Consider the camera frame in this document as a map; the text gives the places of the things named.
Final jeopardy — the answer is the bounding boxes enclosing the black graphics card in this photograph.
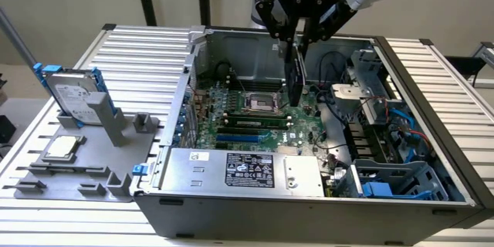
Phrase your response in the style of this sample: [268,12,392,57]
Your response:
[283,17,311,108]

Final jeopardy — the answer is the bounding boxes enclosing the green RAM stick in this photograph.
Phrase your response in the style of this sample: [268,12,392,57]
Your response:
[223,116,291,128]

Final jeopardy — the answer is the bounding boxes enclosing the black expansion slot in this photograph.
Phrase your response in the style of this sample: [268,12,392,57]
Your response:
[216,126,289,135]

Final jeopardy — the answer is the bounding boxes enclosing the black fan shroud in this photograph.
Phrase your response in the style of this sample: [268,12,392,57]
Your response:
[345,119,391,161]

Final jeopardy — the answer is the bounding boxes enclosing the green motherboard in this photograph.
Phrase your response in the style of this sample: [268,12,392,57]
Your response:
[191,81,329,156]

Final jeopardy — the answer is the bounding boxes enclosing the blue expansion slot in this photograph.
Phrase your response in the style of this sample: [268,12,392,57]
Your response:
[215,133,260,143]

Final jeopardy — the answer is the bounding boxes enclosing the silver power supply unit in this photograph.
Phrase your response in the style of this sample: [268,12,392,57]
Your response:
[159,148,325,198]

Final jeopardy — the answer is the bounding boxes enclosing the grey disk bay cage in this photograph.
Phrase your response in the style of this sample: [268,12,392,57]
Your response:
[333,158,452,202]

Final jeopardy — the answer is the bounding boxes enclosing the grey parts rack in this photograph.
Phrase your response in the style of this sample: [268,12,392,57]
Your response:
[13,93,164,203]

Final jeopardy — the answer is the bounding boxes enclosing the black open PC case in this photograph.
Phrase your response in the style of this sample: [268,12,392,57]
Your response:
[129,25,494,239]

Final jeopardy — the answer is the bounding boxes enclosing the silver CPU chip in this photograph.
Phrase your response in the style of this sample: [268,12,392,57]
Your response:
[41,135,88,163]

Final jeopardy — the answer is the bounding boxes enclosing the black box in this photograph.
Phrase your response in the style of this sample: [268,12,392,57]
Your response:
[0,115,17,144]

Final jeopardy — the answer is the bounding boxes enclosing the black looped wire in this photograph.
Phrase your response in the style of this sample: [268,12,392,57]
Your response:
[317,50,347,86]

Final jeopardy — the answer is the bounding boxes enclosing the silver metal bracket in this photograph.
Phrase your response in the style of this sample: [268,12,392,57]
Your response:
[329,83,364,106]

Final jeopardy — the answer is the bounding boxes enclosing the CPU socket with metal frame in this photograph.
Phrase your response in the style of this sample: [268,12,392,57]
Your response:
[240,91,285,115]

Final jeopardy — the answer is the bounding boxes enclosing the blue wire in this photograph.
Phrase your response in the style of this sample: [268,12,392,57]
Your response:
[388,107,422,144]

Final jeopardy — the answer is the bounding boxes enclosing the aluminium frame profile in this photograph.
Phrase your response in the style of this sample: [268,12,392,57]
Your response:
[466,40,494,86]

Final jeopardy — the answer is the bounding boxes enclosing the red wire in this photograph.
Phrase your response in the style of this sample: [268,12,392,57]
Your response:
[408,130,430,156]

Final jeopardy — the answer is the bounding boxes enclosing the hard disk with blue bracket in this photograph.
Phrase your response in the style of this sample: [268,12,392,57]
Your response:
[33,62,116,128]

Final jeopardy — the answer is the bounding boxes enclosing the grey metal post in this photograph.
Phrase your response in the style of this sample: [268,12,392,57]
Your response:
[0,6,38,69]

